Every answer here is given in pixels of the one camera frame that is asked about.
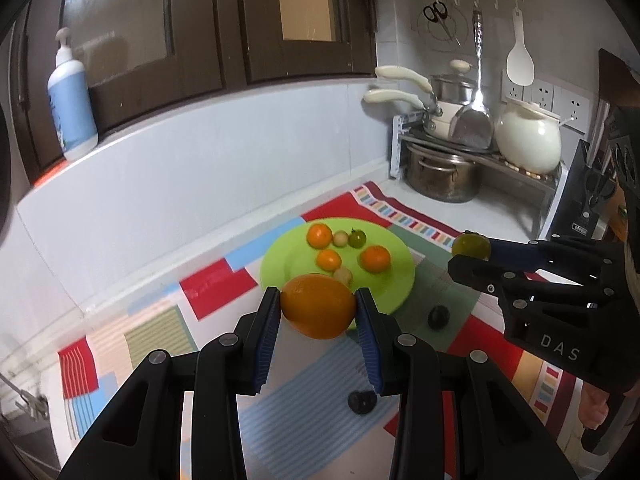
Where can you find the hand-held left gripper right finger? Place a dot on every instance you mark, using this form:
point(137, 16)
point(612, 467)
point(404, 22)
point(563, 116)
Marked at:
point(370, 345)

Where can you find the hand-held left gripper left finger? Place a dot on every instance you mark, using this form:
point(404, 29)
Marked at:
point(267, 340)

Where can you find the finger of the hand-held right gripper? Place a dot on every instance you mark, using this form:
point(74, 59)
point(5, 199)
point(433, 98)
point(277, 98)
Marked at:
point(515, 252)
point(480, 275)

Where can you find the green tomato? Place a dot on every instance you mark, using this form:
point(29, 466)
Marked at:
point(470, 246)
point(357, 238)

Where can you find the large orange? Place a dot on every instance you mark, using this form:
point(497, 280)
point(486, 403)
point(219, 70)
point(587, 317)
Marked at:
point(318, 305)

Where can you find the small yellow-green tomato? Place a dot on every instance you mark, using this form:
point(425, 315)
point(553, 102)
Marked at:
point(342, 275)
point(341, 238)

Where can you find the green plate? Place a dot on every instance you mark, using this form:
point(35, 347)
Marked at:
point(295, 260)

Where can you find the medium orange with stem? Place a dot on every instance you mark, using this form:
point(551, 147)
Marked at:
point(375, 258)

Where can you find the small orange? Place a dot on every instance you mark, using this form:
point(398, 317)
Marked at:
point(328, 259)
point(319, 235)

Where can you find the person's right hand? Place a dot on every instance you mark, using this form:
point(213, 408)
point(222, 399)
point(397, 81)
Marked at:
point(592, 410)

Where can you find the dark purple plum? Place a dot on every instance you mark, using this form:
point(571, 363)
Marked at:
point(439, 318)
point(362, 402)

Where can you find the white metal shelf rack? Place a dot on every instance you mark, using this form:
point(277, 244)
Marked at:
point(545, 200)

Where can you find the black knife block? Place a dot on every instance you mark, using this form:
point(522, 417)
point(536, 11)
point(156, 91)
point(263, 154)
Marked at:
point(575, 205)

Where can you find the colourful patchwork cloth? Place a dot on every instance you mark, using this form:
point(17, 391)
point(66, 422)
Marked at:
point(210, 285)

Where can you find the large steel stockpot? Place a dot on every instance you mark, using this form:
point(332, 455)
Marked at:
point(442, 175)

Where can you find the black kitchen shears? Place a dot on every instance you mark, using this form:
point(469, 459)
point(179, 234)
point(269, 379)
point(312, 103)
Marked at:
point(597, 185)

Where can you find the white ceramic pot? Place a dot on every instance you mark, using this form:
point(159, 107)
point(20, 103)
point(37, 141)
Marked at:
point(527, 135)

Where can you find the metal spatula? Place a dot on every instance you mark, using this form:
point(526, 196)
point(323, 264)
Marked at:
point(472, 120)

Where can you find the steel pot with lid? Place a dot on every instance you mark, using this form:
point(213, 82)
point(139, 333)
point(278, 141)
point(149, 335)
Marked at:
point(452, 87)

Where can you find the white rice paddle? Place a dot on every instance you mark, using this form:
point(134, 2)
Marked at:
point(520, 62)

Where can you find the brown wooden cutting board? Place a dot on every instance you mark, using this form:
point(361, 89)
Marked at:
point(612, 75)

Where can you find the blue white pump bottle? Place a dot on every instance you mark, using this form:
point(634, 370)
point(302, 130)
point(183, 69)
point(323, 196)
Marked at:
point(72, 110)

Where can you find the white wall socket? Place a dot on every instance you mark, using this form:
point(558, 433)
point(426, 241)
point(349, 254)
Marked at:
point(542, 94)
point(511, 92)
point(575, 107)

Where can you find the dark brown window frame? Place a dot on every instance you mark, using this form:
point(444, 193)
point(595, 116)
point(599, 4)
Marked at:
point(230, 25)

